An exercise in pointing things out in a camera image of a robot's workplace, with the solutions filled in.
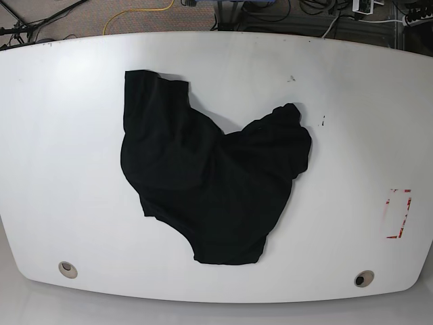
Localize black T-shirt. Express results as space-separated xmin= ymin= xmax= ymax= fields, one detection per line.
xmin=120 ymin=70 xmax=312 ymax=265

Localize red tape rectangle marker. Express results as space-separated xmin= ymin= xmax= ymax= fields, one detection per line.
xmin=382 ymin=189 xmax=411 ymax=239

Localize black tripod stand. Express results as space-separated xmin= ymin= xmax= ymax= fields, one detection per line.
xmin=1 ymin=0 xmax=88 ymax=45

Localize white power strip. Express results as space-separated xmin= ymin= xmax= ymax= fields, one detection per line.
xmin=403 ymin=7 xmax=432 ymax=27

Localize yellow cable on floor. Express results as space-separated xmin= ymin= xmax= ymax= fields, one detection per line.
xmin=103 ymin=0 xmax=175 ymax=35

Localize left table cable grommet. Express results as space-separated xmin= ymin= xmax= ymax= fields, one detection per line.
xmin=58 ymin=261 xmax=78 ymax=279

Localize table cable grommet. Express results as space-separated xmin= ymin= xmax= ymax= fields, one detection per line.
xmin=354 ymin=270 xmax=375 ymax=288
xmin=58 ymin=261 xmax=78 ymax=279

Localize right table cable grommet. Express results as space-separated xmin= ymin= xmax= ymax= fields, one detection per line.
xmin=354 ymin=270 xmax=375 ymax=288

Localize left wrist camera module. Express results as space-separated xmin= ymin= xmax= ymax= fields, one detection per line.
xmin=352 ymin=0 xmax=374 ymax=15

